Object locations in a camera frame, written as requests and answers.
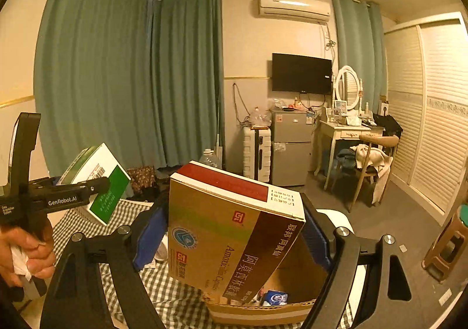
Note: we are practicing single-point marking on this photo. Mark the white crumpled tissue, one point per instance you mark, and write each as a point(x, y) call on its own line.
point(20, 263)

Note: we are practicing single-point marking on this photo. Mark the brown and red medicine box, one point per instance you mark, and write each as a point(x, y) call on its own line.
point(226, 223)

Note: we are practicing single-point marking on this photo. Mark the small blue white packet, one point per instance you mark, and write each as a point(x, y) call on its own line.
point(276, 298)

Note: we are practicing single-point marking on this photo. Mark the large clear water bottle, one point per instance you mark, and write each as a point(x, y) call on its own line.
point(211, 160)

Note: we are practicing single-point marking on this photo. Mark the white suitcase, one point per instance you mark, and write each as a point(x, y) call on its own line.
point(256, 153)

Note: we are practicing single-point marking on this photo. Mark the black wall television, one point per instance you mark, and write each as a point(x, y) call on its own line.
point(301, 73)

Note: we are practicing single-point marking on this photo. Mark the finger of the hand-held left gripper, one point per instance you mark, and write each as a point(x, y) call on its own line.
point(98, 184)

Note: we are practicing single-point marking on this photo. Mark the black bag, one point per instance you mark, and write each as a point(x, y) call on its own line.
point(387, 124)

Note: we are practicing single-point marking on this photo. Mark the small white picture frame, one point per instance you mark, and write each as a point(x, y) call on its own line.
point(340, 108)

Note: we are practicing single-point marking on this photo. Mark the white dressing table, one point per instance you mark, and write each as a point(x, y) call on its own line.
point(343, 131)

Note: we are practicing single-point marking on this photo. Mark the brown cardboard box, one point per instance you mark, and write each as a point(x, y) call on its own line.
point(256, 314)

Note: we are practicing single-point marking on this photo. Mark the oval white-framed mirror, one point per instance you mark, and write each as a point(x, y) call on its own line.
point(347, 86)

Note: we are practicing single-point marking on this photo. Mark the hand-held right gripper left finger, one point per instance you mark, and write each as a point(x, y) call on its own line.
point(150, 237)

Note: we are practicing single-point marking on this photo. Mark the narrow teal curtain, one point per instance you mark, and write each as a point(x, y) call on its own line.
point(354, 40)

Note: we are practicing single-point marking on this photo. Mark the white louvred wardrobe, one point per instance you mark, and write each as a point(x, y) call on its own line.
point(431, 113)

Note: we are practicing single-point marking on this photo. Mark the white garment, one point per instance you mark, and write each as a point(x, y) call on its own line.
point(376, 161)

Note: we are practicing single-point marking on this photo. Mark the green checked blanket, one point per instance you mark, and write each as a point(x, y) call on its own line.
point(182, 303)

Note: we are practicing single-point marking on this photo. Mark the clear plastic bag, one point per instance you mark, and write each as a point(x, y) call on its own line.
point(260, 117)

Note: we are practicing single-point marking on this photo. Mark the wooden chair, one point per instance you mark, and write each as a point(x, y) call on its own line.
point(380, 140)

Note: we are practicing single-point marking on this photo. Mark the green and white box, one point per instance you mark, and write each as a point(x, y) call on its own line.
point(98, 161)

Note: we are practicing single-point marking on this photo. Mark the brown stool with teal seat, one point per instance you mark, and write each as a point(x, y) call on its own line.
point(446, 252)

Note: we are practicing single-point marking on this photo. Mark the floral patterned bag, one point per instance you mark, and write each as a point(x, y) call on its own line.
point(140, 177)

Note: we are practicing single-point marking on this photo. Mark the white air conditioner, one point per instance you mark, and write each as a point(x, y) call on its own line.
point(292, 7)

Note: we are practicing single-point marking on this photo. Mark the person's left hand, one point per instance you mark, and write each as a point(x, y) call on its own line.
point(42, 259)

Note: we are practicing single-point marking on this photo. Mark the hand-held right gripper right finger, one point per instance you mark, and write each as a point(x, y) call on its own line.
point(316, 245)

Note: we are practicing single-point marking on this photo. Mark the small grey fridge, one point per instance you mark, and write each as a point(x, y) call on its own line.
point(290, 153)

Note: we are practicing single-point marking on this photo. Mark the teal window curtain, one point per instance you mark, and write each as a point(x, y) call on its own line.
point(95, 76)
point(186, 76)

